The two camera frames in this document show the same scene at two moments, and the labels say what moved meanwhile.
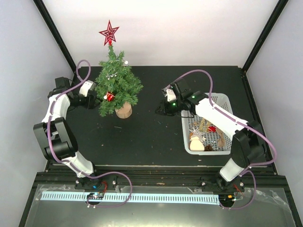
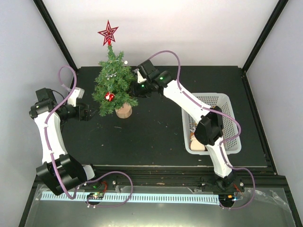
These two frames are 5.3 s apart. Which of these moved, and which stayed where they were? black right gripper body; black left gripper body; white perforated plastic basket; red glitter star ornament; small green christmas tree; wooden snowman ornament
Moved: black right gripper body; black left gripper body
Stayed: red glitter star ornament; white perforated plastic basket; small green christmas tree; wooden snowman ornament
